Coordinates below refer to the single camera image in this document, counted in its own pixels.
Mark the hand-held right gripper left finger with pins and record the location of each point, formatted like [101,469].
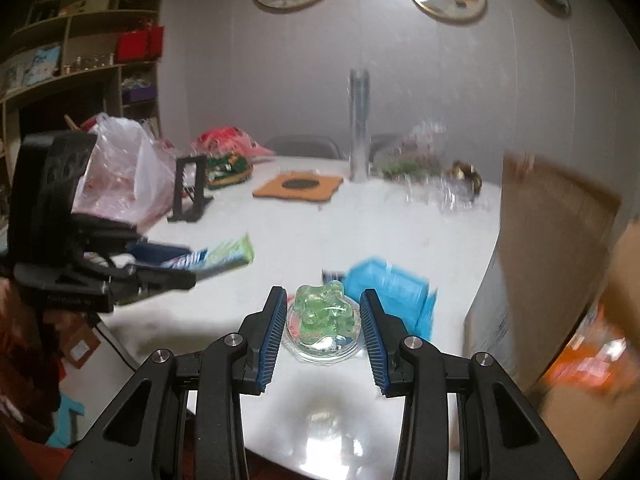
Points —
[270,345]

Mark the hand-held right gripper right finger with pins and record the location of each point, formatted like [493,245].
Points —
[375,345]

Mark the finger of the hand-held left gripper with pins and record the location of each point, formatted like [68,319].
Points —
[160,280]
[150,250]

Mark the blue snack packet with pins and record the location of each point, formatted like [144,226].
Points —
[390,292]

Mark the green jelly cup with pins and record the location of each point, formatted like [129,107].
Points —
[322,325]

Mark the green and clear snack packet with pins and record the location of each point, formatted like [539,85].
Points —
[227,255]

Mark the orange snack packet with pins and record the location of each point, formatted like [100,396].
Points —
[587,367]

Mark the black phone stand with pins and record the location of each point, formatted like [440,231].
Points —
[197,195]

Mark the white and pink plastic bag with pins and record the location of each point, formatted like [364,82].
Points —
[125,175]

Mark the small brown cardboard box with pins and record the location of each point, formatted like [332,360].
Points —
[80,347]

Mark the green and gold snack bag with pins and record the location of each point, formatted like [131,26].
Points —
[227,170]

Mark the orange coaster mat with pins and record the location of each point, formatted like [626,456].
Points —
[270,189]

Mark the pink snack bag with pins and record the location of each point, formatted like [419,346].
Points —
[230,141]

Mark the dark red clothing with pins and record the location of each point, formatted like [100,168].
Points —
[25,360]

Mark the purple box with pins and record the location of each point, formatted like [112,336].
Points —
[137,95]

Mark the light blue picture box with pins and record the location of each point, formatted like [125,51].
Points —
[42,64]

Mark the crumpled clear plastic wrap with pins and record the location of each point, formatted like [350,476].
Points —
[440,195]

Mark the light blue item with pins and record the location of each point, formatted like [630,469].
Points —
[67,420]

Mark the grey chair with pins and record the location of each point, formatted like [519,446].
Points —
[382,142]
[300,146]

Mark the clear bag with greens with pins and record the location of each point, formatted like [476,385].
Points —
[410,160]

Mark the gold foil wrapper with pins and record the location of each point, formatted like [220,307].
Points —
[465,175]

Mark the red boxes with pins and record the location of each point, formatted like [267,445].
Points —
[141,42]

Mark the wooden shelf unit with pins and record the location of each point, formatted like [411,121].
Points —
[75,20]

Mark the roll of clear film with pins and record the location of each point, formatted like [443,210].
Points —
[359,125]

